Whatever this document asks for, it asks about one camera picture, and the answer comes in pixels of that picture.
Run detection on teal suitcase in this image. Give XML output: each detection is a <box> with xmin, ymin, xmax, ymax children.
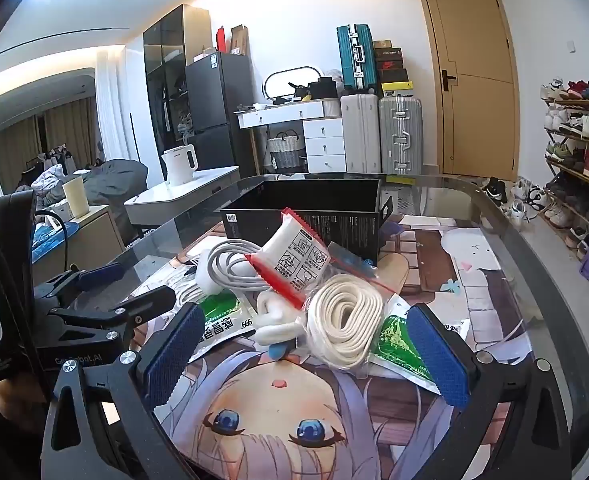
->
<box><xmin>337</xmin><ymin>25</ymin><xmax>380</xmax><ymax>95</ymax></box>

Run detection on white loose sneakers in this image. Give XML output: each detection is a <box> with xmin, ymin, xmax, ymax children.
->
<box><xmin>507</xmin><ymin>180</ymin><xmax>550</xmax><ymax>222</ymax></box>

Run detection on zip bag with white strap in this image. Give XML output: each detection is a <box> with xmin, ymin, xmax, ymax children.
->
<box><xmin>299</xmin><ymin>241</ymin><xmax>395</xmax><ymax>378</ymax></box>

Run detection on white cable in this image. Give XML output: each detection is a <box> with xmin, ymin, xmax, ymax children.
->
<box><xmin>197</xmin><ymin>239</ymin><xmax>275</xmax><ymax>297</ymax></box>

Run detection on wooden low cabinet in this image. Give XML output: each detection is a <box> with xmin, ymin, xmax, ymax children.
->
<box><xmin>32</xmin><ymin>204</ymin><xmax>125</xmax><ymax>286</ymax></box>

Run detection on oval mirror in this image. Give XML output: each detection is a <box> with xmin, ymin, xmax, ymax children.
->
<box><xmin>263</xmin><ymin>65</ymin><xmax>323</xmax><ymax>102</ymax></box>

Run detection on black glass cabinet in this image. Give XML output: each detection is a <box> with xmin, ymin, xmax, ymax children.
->
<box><xmin>143</xmin><ymin>4</ymin><xmax>212</xmax><ymax>161</ymax></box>

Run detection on white suitcase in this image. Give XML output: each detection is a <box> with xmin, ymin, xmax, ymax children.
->
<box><xmin>340</xmin><ymin>92</ymin><xmax>381</xmax><ymax>175</ymax></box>

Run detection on black fridge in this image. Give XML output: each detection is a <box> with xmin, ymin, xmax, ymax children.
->
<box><xmin>184</xmin><ymin>51</ymin><xmax>255</xmax><ymax>173</ymax></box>

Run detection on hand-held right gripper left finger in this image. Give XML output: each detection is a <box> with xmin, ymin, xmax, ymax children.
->
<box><xmin>42</xmin><ymin>302</ymin><xmax>205</xmax><ymax>480</ymax></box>

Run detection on black cable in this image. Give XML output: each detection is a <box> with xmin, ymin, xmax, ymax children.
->
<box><xmin>0</xmin><ymin>210</ymin><xmax>50</xmax><ymax>381</ymax></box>

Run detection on black cardboard box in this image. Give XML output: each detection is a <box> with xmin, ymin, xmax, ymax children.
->
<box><xmin>219</xmin><ymin>176</ymin><xmax>394</xmax><ymax>267</ymax></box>

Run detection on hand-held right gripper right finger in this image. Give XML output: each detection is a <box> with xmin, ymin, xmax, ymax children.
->
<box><xmin>407</xmin><ymin>302</ymin><xmax>572</xmax><ymax>480</ymax></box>

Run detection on white electric kettle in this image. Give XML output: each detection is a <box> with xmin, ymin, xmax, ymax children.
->
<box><xmin>161</xmin><ymin>143</ymin><xmax>199</xmax><ymax>187</ymax></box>

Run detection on red and white packet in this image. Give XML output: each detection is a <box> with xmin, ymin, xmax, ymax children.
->
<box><xmin>246</xmin><ymin>207</ymin><xmax>331</xmax><ymax>308</ymax></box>

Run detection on woven basket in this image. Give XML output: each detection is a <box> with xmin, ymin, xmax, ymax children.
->
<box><xmin>266</xmin><ymin>130</ymin><xmax>307</xmax><ymax>170</ymax></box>

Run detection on flat cardboard pieces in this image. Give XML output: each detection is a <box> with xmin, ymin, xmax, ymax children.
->
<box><xmin>230</xmin><ymin>25</ymin><xmax>250</xmax><ymax>57</ymax></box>

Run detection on stack of shoe boxes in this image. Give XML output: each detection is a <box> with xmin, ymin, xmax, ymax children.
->
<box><xmin>373</xmin><ymin>39</ymin><xmax>415</xmax><ymax>98</ymax></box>

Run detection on white plush toy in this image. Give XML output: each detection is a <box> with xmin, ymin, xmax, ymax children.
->
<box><xmin>254</xmin><ymin>290</ymin><xmax>315</xmax><ymax>361</ymax></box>

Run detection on black bag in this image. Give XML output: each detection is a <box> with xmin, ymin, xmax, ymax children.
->
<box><xmin>307</xmin><ymin>77</ymin><xmax>337</xmax><ymax>98</ymax></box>

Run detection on pile of clothes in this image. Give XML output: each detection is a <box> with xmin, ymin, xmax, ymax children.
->
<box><xmin>22</xmin><ymin>162</ymin><xmax>82</xmax><ymax>206</ymax></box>

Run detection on white curtain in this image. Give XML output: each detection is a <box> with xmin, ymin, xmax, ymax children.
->
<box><xmin>94</xmin><ymin>50</ymin><xmax>148</xmax><ymax>161</ymax></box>

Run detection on green and white packet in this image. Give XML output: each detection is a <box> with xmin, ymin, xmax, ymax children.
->
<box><xmin>189</xmin><ymin>292</ymin><xmax>262</xmax><ymax>361</ymax></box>
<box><xmin>367</xmin><ymin>305</ymin><xmax>442</xmax><ymax>396</ymax></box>

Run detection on wooden door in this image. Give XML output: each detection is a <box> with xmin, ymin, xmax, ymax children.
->
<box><xmin>414</xmin><ymin>0</ymin><xmax>520</xmax><ymax>176</ymax></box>

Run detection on white vanity desk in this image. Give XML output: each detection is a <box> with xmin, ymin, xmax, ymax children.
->
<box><xmin>237</xmin><ymin>99</ymin><xmax>347</xmax><ymax>173</ymax></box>

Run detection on white side table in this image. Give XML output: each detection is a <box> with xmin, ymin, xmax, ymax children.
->
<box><xmin>124</xmin><ymin>166</ymin><xmax>241</xmax><ymax>226</ymax></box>

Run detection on wooden shoe rack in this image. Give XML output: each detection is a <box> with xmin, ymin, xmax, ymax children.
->
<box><xmin>539</xmin><ymin>77</ymin><xmax>589</xmax><ymax>256</ymax></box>

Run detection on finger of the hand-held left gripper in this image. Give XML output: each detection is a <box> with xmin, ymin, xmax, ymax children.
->
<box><xmin>74</xmin><ymin>285</ymin><xmax>178</xmax><ymax>333</ymax></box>
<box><xmin>33</xmin><ymin>261</ymin><xmax>126</xmax><ymax>306</ymax></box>

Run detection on black sneaker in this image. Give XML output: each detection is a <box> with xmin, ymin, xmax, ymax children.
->
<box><xmin>481</xmin><ymin>177</ymin><xmax>510</xmax><ymax>206</ymax></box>

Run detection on silver suitcase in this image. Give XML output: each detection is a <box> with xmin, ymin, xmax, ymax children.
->
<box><xmin>378</xmin><ymin>95</ymin><xmax>423</xmax><ymax>176</ymax></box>

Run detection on printed cartoon table mat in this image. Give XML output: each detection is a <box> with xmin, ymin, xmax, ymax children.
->
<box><xmin>124</xmin><ymin>212</ymin><xmax>540</xmax><ymax>480</ymax></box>

